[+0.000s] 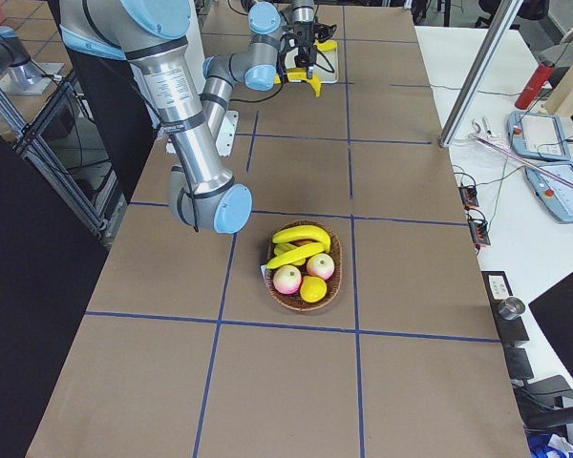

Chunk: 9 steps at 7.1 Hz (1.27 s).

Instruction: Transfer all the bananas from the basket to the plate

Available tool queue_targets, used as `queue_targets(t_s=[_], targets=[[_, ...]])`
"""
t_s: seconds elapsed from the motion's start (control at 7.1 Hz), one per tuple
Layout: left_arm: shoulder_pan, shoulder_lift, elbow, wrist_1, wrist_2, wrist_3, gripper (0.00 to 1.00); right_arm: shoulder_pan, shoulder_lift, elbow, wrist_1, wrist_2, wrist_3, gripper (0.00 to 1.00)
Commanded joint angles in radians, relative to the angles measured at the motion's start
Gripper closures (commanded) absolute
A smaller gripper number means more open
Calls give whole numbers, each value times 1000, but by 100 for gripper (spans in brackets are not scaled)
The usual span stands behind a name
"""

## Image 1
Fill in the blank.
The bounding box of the black box with label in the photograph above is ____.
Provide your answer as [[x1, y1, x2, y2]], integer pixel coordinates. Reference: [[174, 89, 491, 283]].
[[481, 271, 529, 347]]

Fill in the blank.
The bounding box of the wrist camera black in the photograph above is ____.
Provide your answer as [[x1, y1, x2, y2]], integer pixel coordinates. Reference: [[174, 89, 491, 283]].
[[313, 22, 337, 42]]

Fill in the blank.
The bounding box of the yellow orange mango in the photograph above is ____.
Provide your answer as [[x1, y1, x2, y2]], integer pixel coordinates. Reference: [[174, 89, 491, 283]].
[[299, 276, 328, 303]]

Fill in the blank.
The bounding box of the red bottle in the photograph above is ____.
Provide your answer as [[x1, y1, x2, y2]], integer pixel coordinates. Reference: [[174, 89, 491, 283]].
[[515, 61, 555, 110]]

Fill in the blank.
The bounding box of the small steel cup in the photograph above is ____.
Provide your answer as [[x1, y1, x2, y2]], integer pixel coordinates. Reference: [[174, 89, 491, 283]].
[[498, 296, 526, 321]]

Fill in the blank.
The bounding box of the pink white peach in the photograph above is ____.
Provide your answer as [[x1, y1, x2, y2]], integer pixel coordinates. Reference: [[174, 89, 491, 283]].
[[306, 253, 335, 281], [272, 265, 302, 295]]

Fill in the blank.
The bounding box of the far teach pendant tablet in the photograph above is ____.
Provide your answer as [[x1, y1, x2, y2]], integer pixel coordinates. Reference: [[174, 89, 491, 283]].
[[507, 111, 571, 161]]

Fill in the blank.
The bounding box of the aluminium frame post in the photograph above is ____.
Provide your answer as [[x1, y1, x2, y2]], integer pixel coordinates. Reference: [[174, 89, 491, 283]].
[[439, 0, 523, 148]]

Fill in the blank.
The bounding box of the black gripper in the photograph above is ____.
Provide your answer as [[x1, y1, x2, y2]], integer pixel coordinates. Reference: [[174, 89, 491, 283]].
[[294, 46, 314, 78], [291, 20, 317, 46]]

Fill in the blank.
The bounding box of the brown wicker basket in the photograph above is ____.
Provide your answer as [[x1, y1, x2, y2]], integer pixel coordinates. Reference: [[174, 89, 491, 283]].
[[263, 220, 343, 313]]

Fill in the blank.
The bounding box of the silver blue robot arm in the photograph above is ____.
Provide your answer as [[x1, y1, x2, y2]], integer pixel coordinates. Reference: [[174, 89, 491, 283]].
[[59, 1, 315, 234], [290, 0, 315, 47]]

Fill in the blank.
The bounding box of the white bear print tray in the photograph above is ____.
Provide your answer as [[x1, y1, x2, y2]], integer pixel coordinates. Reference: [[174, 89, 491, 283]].
[[284, 38, 340, 85]]

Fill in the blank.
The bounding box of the near teach pendant tablet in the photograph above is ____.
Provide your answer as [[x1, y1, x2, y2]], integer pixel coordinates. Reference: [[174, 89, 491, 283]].
[[525, 161, 573, 223]]

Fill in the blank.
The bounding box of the small yellow banana piece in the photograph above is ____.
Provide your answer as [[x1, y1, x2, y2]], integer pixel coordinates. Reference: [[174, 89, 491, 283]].
[[273, 243, 306, 266]]

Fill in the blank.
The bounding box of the teach pendant tablet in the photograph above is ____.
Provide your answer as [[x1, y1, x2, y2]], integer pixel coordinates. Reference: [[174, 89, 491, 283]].
[[525, 161, 573, 223], [507, 111, 571, 161]]

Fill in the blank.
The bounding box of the orange black connector board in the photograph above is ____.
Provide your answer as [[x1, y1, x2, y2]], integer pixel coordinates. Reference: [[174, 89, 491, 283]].
[[458, 185, 479, 210]]

